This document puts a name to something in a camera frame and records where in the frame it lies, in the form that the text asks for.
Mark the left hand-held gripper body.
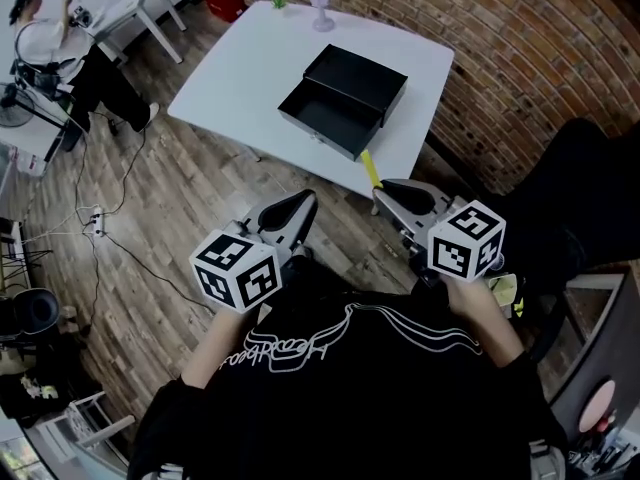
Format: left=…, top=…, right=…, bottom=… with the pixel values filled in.
left=188, top=202, right=311, bottom=315

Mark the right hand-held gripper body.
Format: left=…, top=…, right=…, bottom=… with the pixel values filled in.
left=399, top=191, right=508, bottom=288

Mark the yellow utility knife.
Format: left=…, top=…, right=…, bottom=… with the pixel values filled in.
left=360, top=149, right=383, bottom=190

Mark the black box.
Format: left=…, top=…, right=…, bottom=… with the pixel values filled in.
left=277, top=43, right=409, bottom=163

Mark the person's left forearm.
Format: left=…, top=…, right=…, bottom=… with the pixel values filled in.
left=181, top=301, right=262, bottom=390

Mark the person's right forearm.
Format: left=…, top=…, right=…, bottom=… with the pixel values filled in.
left=443, top=267, right=527, bottom=369

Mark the yellow-green pouch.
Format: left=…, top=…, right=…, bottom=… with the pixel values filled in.
left=487, top=272, right=527, bottom=319

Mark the white power strip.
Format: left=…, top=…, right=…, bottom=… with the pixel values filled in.
left=88, top=206, right=108, bottom=239

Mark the person's black printed shirt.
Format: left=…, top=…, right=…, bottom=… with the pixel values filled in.
left=126, top=256, right=569, bottom=480

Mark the black round stool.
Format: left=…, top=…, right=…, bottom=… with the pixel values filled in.
left=0, top=287, right=62, bottom=342

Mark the pink round disc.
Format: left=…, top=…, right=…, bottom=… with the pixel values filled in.
left=576, top=377, right=619, bottom=434

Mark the white desk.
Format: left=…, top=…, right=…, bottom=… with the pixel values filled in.
left=89, top=0, right=188, bottom=66

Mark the standing fan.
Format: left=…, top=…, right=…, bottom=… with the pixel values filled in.
left=0, top=81, right=37, bottom=129

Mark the black floor cable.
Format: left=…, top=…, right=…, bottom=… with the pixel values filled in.
left=74, top=117, right=216, bottom=319

